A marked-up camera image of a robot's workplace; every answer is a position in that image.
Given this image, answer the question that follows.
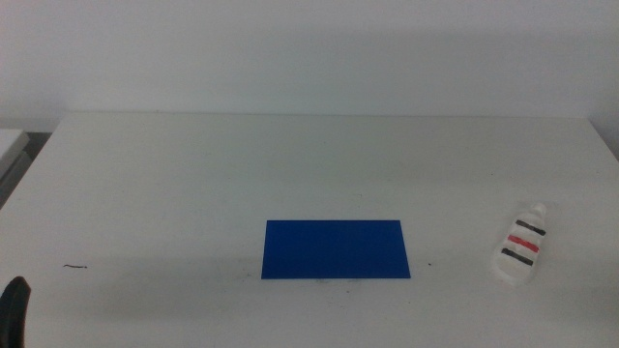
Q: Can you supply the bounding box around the blue rectangular mat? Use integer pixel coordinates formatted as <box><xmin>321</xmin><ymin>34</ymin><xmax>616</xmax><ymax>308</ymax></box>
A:
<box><xmin>260</xmin><ymin>219</ymin><xmax>412</xmax><ymax>280</ymax></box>

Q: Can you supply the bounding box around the grey side cabinet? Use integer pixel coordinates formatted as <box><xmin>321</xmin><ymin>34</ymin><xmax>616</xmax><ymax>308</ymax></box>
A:
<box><xmin>0</xmin><ymin>128</ymin><xmax>32</xmax><ymax>209</ymax></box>

